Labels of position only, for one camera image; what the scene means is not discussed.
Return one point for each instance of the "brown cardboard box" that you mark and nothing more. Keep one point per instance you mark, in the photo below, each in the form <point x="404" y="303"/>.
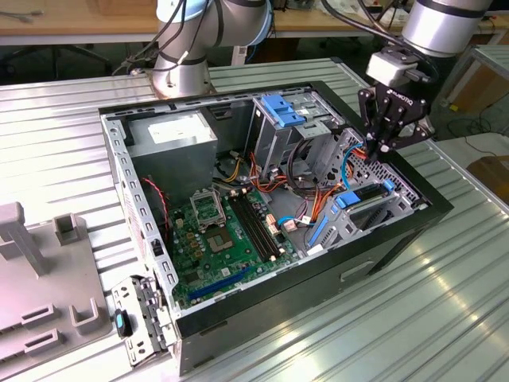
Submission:
<point x="491" y="175"/>

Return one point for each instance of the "blue expansion slot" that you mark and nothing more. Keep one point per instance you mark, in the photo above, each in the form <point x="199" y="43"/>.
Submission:
<point x="218" y="283"/>

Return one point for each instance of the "hard disk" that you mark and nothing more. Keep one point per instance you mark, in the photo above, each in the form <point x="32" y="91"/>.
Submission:
<point x="348" y="200"/>

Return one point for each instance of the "black RAM slot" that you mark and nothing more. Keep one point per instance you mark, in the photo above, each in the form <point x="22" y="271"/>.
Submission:
<point x="251" y="227"/>
<point x="261" y="227"/>
<point x="246" y="227"/>
<point x="256" y="227"/>

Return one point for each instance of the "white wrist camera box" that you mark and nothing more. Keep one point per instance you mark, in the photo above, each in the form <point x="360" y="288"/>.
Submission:
<point x="387" y="67"/>

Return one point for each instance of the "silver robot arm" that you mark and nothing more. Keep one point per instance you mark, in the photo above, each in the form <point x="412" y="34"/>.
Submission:
<point x="437" y="28"/>

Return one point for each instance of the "white paper label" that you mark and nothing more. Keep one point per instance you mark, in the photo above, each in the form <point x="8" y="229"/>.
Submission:
<point x="314" y="250"/>

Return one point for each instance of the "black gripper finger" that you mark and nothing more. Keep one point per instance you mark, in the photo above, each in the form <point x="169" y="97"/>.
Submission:
<point x="370" y="119"/>
<point x="413" y="135"/>

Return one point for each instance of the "grey power supply unit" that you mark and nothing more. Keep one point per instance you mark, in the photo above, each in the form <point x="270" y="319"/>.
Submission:
<point x="171" y="167"/>

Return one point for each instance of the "black case fan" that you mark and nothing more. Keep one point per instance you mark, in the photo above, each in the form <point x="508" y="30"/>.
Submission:
<point x="153" y="211"/>

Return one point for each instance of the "black PC case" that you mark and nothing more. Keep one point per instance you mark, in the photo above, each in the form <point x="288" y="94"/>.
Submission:
<point x="358" y="286"/>

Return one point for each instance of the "metal optical drive cage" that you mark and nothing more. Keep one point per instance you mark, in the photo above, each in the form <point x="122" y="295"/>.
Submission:
<point x="274" y="143"/>

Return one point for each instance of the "metal slot retention bracket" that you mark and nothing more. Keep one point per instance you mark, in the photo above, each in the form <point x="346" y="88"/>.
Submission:
<point x="139" y="352"/>

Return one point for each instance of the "aluminium frame table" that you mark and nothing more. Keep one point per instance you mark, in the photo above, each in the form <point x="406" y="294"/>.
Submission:
<point x="493" y="51"/>

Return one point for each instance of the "wooden desk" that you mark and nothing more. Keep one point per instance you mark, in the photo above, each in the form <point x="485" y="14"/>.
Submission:
<point x="79" y="24"/>

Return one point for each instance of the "blue drive cage latch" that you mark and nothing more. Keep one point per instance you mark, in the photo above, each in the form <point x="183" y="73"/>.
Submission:
<point x="284" y="113"/>

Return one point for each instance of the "green motherboard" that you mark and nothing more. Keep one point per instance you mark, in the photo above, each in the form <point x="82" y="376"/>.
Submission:
<point x="234" y="264"/>

